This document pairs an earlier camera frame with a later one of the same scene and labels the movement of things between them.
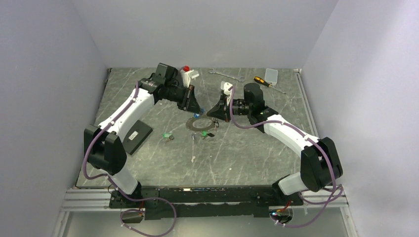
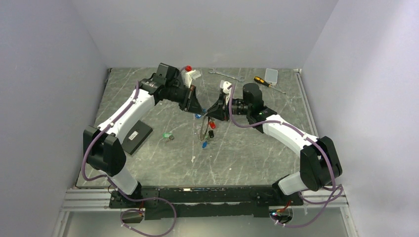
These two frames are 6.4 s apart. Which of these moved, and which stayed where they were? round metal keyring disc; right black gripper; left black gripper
Moved: round metal keyring disc
Stayed: right black gripper; left black gripper
